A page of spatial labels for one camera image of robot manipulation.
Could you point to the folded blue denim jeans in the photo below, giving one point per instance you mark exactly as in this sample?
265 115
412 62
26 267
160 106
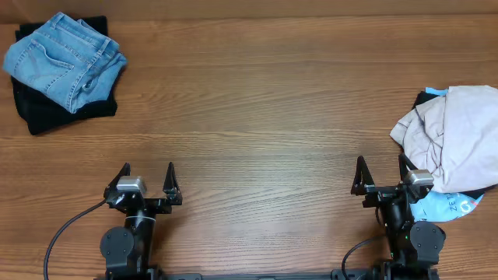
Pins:
68 61

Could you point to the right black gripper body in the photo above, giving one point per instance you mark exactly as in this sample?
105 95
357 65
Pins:
385 193

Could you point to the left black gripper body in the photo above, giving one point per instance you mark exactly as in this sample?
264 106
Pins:
158 207

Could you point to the beige khaki shorts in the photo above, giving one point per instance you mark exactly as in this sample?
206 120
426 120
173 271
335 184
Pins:
454 137

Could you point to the black garment right pile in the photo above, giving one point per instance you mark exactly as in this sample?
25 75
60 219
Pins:
423 97

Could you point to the light blue printed shirt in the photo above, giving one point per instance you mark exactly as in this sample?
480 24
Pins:
443 206

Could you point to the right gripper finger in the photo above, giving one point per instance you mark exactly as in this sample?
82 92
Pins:
363 182
406 168

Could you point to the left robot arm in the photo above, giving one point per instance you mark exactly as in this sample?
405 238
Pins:
127 249

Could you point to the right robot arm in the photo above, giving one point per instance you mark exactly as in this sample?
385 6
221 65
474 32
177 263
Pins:
414 245

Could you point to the folded black garment left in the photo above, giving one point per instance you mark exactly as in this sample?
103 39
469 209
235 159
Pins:
41 113

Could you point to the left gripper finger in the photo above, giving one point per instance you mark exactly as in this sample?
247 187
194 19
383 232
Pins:
124 171
170 185

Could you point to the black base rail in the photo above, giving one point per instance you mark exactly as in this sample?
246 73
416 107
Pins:
336 274

